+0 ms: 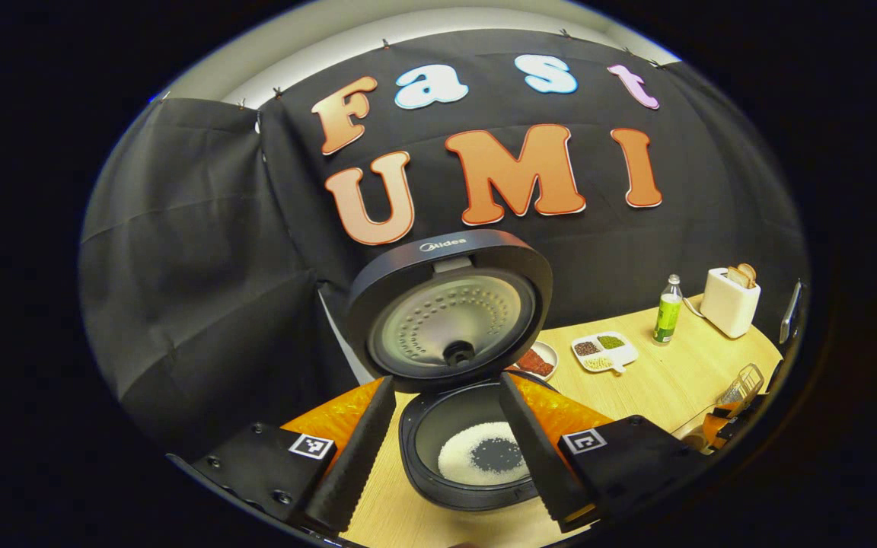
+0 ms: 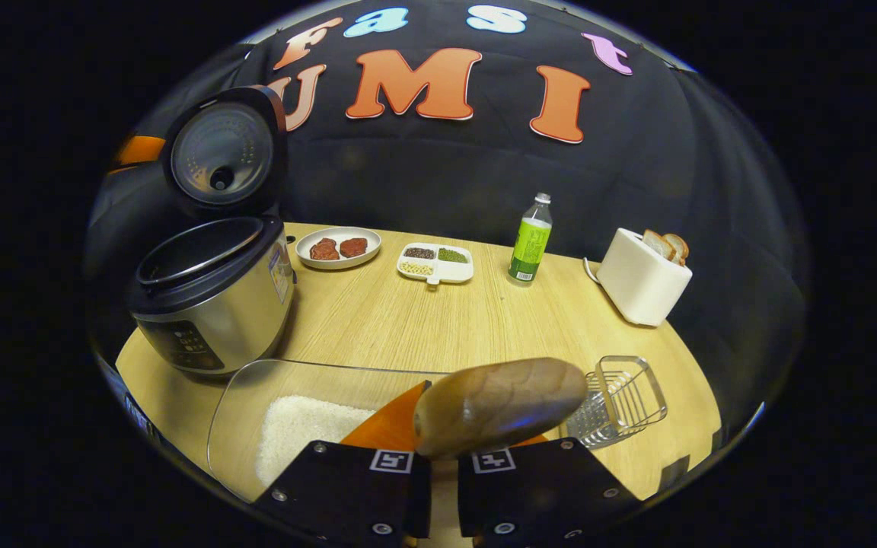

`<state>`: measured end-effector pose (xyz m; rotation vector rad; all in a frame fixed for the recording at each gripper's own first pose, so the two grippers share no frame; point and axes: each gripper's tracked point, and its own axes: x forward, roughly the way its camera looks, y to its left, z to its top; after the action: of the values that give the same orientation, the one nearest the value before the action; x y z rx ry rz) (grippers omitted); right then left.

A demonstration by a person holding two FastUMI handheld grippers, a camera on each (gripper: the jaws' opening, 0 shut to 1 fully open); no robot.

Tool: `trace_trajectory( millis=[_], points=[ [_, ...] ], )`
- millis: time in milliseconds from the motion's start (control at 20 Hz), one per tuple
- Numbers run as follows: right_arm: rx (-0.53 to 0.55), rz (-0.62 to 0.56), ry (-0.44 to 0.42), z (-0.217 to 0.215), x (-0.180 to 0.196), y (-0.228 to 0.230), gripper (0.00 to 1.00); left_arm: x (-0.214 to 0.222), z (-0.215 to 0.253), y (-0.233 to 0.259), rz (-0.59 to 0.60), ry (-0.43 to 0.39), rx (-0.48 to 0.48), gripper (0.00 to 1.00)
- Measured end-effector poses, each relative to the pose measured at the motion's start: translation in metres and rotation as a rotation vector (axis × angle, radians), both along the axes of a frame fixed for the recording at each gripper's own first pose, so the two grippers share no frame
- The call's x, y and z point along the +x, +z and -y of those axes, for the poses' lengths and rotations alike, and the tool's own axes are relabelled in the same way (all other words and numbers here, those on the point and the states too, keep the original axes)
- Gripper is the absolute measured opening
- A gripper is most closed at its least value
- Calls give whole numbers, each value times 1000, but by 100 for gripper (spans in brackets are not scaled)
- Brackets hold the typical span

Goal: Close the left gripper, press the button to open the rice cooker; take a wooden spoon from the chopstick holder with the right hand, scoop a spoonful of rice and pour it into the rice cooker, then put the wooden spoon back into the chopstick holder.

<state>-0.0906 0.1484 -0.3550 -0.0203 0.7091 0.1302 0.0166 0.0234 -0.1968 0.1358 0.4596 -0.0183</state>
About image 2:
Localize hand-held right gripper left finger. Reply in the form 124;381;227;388
252;381;433;548

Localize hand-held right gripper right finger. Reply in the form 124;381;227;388
458;432;645;548

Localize white rice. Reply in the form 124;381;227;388
256;395;378;488

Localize wooden spoon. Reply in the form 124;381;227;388
413;357;588;460

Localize metal wire chopstick holder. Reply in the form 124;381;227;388
560;355;668;450

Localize black silver rice cooker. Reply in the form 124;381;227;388
125;85;297;379

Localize clear plastic rice container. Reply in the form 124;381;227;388
207;358;454;503

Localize white toaster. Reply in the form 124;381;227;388
596;228;694;328

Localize round white plate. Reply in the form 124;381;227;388
295;226;382;271

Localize white divided bean dish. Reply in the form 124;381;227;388
397;242;475;286

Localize green label plastic bottle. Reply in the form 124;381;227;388
508;193;553;287

